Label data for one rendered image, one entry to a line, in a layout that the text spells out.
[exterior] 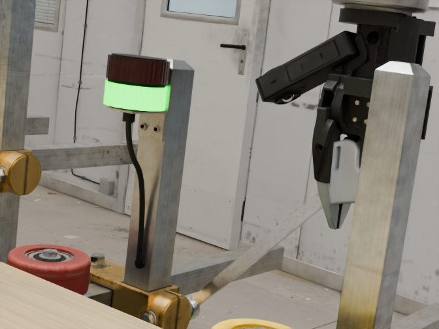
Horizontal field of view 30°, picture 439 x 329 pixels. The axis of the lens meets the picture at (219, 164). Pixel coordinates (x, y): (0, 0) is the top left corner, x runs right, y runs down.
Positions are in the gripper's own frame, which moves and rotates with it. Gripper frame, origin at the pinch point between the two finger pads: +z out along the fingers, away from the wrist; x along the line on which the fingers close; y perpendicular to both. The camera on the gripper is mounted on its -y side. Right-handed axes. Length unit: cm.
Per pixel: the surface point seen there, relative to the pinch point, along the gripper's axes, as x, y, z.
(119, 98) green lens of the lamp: -15.5, -15.2, -9.3
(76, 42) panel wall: 285, -344, 0
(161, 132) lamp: -9.9, -14.6, -6.1
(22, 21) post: -7.9, -39.2, -15.2
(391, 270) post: -7.9, 10.7, 1.6
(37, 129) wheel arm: 21, -69, 3
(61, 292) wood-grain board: -23.2, -12.5, 7.3
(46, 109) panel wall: 287, -369, 46
